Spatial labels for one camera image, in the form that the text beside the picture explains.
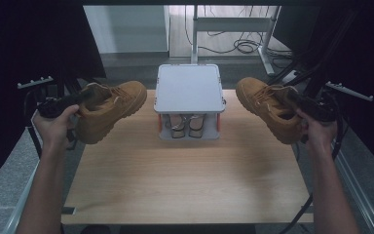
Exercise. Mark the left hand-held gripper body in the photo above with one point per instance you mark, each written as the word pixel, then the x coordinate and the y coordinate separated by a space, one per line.
pixel 50 107

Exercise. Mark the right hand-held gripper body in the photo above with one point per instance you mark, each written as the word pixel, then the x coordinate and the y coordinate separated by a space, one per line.
pixel 323 112

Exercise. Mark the tan suede boot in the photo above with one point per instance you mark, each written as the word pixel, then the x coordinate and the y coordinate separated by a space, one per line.
pixel 110 110
pixel 266 104

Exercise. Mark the person's right hand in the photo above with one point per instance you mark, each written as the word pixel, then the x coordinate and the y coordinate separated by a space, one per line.
pixel 319 133

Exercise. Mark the person's left hand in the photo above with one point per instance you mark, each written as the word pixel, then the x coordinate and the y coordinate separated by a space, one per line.
pixel 55 130

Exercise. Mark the white power strip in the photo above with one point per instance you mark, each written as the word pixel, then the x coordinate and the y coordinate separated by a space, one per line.
pixel 290 76

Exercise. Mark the black curtain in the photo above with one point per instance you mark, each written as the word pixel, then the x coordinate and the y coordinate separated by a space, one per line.
pixel 370 58
pixel 19 39

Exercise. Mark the white cabinet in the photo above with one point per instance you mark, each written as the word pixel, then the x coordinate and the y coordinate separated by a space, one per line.
pixel 126 29

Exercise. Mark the aluminium rail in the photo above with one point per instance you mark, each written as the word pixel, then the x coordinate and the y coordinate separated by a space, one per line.
pixel 360 195
pixel 22 201

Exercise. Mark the white metal desk frame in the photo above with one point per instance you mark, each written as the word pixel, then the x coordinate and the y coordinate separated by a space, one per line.
pixel 230 24

